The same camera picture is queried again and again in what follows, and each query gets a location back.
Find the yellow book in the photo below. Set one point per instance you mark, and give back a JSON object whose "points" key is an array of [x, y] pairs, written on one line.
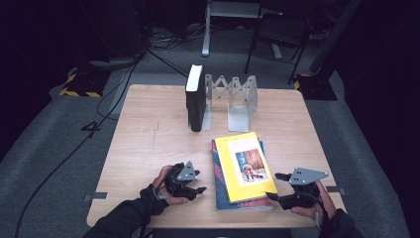
{"points": [[228, 178]]}

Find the person's right hand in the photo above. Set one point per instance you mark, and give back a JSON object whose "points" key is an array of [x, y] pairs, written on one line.
{"points": [[325, 206]]}

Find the dark slanted pole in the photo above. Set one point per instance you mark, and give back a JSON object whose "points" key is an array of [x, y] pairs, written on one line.
{"points": [[333, 36]]}

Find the metal expandable book rack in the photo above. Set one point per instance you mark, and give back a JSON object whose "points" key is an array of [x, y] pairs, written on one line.
{"points": [[239, 119]]}

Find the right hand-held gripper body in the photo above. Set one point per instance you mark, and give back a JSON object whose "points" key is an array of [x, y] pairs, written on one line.
{"points": [[305, 175]]}

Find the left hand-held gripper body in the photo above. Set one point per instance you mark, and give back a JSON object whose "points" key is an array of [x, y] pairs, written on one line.
{"points": [[186, 173]]}

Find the red and blue illustrated book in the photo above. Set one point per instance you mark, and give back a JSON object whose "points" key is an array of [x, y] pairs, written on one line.
{"points": [[219, 198]]}

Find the black hardcover book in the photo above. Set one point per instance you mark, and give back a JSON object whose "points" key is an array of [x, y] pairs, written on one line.
{"points": [[195, 105]]}

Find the black chair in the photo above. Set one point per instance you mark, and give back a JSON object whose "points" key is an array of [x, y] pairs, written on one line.
{"points": [[280, 29]]}

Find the grey tape strip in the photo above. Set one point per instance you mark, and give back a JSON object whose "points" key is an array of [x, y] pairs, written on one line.
{"points": [[95, 196], [336, 190]]}

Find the grey metal desk frame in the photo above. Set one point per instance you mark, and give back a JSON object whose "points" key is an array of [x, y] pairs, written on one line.
{"points": [[206, 33]]}

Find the person's left hand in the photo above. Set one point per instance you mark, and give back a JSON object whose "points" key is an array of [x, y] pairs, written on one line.
{"points": [[161, 175]]}

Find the yellow black striped stand base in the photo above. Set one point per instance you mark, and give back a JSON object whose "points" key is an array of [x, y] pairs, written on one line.
{"points": [[82, 84], [317, 89]]}

